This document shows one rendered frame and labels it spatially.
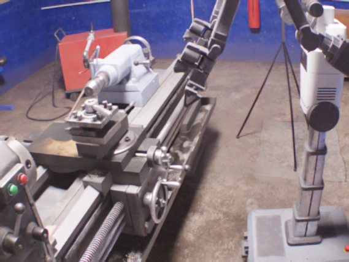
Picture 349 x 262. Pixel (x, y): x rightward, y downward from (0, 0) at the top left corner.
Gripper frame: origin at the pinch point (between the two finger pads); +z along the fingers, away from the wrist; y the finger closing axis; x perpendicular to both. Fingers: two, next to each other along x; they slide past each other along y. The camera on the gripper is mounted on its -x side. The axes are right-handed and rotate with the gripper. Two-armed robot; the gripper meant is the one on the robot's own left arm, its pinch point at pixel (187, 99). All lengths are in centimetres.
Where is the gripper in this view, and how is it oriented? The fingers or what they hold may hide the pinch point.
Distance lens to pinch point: 153.1
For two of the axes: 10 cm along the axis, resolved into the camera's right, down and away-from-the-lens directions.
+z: -4.1, 7.7, 4.8
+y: -1.2, 4.8, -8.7
